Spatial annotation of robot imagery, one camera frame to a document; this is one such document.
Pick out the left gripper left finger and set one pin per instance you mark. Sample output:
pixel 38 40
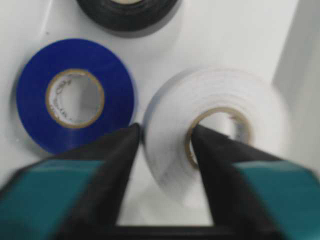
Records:
pixel 72 195

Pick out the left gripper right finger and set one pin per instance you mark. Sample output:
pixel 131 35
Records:
pixel 258 195

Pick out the white tape roll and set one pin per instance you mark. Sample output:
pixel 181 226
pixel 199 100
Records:
pixel 232 102

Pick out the white plastic case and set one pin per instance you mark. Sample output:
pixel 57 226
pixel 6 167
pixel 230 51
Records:
pixel 277 40

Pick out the black tape roll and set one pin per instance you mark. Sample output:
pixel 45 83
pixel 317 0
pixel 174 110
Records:
pixel 130 18

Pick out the blue tape roll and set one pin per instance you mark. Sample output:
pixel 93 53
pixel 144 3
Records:
pixel 72 92

